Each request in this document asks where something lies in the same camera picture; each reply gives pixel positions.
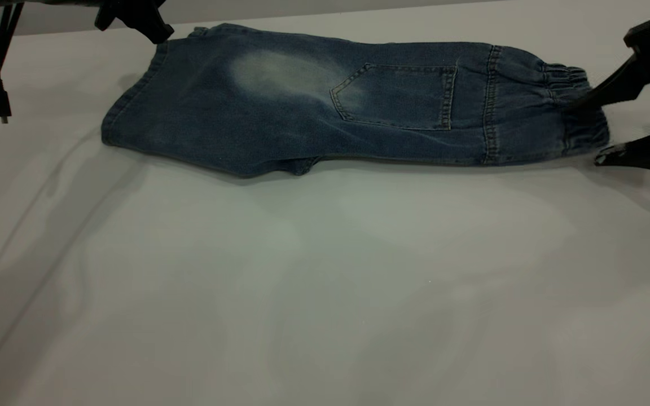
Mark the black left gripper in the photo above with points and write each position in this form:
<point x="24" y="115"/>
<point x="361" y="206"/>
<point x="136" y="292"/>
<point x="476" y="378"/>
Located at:
<point x="31" y="3"/>

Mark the blue denim jeans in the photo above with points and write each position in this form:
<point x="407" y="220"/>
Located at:
<point x="302" y="113"/>

